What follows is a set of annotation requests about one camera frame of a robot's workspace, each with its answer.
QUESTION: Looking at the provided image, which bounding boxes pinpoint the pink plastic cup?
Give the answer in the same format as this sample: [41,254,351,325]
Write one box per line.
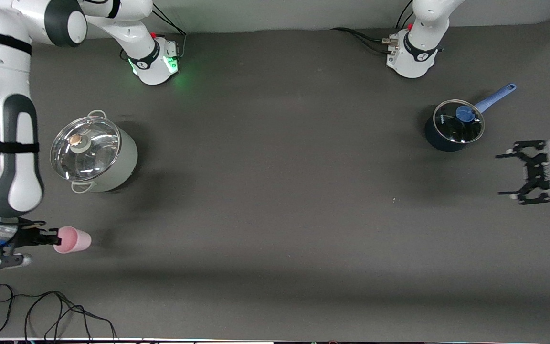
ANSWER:
[53,226,92,254]

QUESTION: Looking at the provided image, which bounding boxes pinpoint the grey pot with loop handles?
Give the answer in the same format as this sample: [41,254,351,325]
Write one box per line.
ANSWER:
[50,110,138,194]

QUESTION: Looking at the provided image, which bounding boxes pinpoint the dark blue saucepan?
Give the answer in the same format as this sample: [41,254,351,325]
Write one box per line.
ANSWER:
[424,83,517,152]

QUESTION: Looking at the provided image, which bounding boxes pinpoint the large glass lid, grey knob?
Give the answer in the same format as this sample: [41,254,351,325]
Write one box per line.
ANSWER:
[50,116,122,182]

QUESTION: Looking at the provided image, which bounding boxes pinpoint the small glass lid, blue knob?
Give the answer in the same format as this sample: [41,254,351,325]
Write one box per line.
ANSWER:
[433,99,486,144]

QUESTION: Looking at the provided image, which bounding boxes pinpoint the thin black loose cable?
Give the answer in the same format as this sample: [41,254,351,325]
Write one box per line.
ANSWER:
[0,284,118,342]

